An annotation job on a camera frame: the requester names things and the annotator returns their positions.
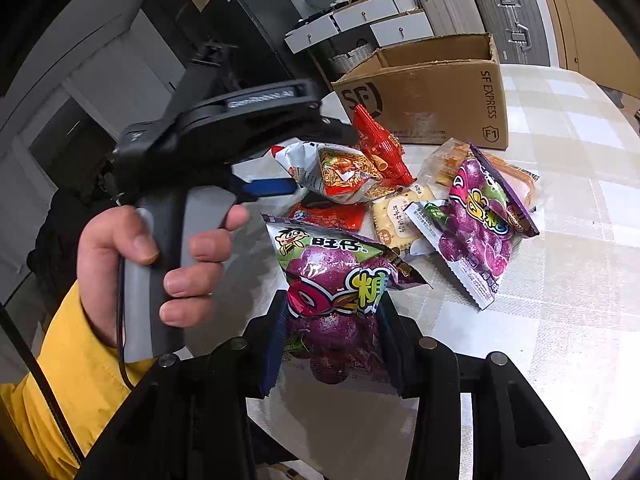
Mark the checked tablecloth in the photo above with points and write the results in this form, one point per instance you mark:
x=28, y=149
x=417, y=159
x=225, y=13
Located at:
x=565, y=260

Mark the cream biscuit packet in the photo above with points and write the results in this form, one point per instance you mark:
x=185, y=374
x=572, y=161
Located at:
x=395, y=217

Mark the noodle snack packet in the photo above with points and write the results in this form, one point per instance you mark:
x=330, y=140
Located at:
x=340, y=172

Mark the white drawer cabinet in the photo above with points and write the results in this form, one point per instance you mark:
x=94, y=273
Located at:
x=370, y=15

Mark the silver suitcase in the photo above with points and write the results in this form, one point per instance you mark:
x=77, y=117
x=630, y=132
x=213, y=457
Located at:
x=510, y=15

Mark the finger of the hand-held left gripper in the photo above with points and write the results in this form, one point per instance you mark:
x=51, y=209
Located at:
x=340, y=131
x=270, y=188

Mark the beige suitcase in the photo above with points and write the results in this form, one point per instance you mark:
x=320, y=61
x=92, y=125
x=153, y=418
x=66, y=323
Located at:
x=447, y=5

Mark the woven laundry basket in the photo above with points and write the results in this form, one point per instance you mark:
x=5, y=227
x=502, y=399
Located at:
x=352, y=57

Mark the brown cardboard box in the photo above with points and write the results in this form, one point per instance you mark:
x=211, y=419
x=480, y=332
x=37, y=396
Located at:
x=425, y=90

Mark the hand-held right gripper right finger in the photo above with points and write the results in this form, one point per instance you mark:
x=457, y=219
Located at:
x=396, y=355

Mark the purple candy bag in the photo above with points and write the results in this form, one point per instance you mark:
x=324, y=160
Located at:
x=475, y=230
x=335, y=280

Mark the black cabinet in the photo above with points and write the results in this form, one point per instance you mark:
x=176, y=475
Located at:
x=250, y=20

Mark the red cone snack packet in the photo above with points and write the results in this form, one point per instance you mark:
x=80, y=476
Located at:
x=380, y=145

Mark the clear orange-edged bread packet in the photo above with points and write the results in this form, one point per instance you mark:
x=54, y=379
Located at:
x=520, y=180

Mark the red chocolate cookie packet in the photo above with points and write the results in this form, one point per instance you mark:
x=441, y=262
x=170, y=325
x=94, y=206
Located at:
x=330, y=219

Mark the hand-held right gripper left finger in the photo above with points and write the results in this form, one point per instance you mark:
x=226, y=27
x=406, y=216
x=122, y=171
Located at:
x=274, y=355

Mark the person's left hand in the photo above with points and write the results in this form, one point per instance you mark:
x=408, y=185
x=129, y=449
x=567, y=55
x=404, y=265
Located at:
x=102, y=270

